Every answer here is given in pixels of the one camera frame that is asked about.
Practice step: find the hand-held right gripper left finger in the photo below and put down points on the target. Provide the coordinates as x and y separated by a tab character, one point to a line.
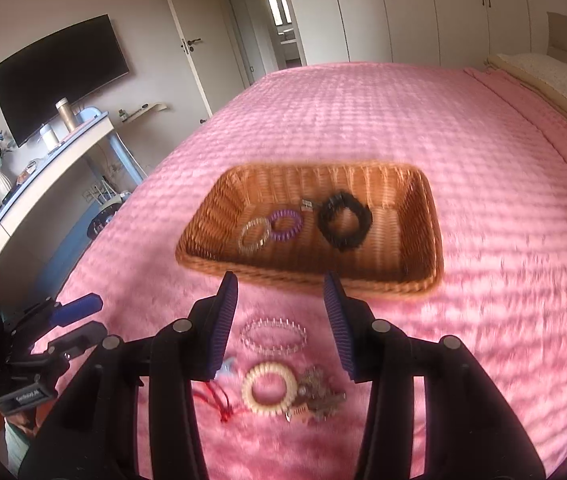
223	330

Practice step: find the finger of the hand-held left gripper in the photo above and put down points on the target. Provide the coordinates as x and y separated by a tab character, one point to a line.
80	337
75	307

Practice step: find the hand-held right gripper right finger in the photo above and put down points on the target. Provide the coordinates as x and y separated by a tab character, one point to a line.
338	330

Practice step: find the light blue hair clip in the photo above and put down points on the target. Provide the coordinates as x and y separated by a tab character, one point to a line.
229	367

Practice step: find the brown wicker basket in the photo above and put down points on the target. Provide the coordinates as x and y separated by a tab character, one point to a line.
378	240

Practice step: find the person's left forearm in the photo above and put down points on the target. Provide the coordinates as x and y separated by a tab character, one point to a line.
20	452

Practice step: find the black wristwatch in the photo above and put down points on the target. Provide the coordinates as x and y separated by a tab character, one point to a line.
328	232

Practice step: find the small silver clip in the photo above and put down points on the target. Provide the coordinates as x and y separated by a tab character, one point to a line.
307	206

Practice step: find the white curved desk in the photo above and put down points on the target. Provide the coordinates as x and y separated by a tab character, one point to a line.
38	180

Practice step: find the white bottle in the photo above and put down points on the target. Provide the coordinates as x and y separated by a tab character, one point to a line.
49	137

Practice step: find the gold thermos bottle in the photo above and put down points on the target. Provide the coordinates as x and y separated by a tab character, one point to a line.
67	116

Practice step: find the pink fleece blanket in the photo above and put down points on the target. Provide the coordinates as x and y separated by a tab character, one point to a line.
488	170

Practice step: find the black flat television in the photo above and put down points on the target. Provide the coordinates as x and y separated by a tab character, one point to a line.
58	80

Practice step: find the white room door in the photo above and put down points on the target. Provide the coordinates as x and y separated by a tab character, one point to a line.
198	15

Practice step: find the white wardrobe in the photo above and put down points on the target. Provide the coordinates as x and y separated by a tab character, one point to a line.
413	10

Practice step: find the white floral pillow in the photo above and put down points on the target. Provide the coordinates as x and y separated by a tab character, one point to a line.
548	75

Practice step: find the small beige wall shelf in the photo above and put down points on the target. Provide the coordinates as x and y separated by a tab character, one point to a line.
146	110

